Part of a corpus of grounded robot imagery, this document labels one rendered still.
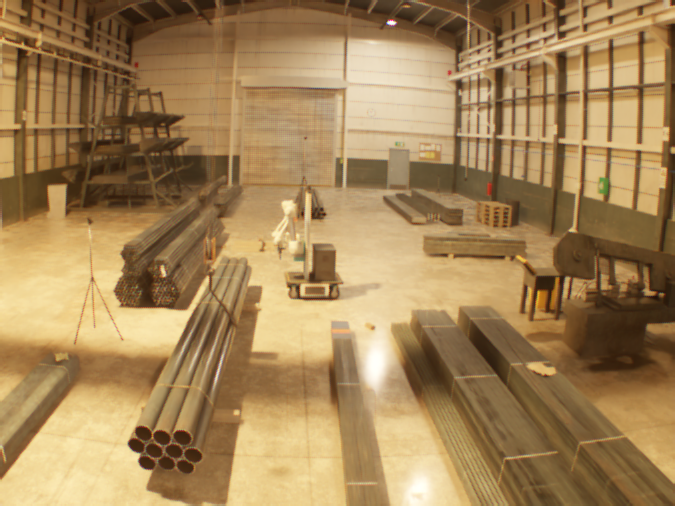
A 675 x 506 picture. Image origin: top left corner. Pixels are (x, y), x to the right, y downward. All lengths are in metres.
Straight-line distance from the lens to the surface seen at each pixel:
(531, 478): 4.23
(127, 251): 8.68
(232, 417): 5.48
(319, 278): 9.38
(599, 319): 7.79
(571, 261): 7.70
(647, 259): 8.64
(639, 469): 4.44
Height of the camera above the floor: 2.74
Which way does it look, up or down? 11 degrees down
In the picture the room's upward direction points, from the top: 2 degrees clockwise
